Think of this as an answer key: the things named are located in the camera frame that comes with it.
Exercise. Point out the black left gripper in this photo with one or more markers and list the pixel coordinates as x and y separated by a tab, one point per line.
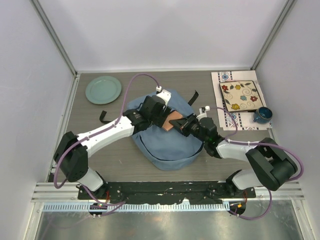
163	116

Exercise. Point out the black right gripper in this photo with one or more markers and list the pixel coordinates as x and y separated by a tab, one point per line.
183	124

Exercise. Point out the light blue student backpack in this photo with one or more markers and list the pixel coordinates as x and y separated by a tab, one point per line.
167	150

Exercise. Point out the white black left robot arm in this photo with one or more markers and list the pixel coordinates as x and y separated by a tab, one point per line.
73	152

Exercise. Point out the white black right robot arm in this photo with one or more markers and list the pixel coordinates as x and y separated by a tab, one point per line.
271	167

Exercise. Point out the pale green round plate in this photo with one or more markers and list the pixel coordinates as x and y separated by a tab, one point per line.
103	90

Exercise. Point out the patterned white placemat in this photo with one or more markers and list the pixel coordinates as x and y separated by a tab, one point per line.
243	121

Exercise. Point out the floral square ceramic plate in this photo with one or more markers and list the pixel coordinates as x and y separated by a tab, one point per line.
240	96

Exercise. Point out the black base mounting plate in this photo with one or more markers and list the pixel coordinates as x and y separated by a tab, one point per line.
170	192

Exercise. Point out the dark blue ceramic mug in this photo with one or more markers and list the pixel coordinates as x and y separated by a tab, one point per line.
262	115

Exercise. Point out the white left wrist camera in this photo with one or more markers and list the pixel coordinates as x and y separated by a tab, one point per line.
163	94

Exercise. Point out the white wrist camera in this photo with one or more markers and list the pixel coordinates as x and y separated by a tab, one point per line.
203	112
163	94

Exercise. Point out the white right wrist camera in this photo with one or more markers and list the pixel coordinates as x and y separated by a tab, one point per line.
203	112

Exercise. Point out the slotted white cable duct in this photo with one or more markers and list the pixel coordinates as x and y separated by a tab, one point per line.
91	207

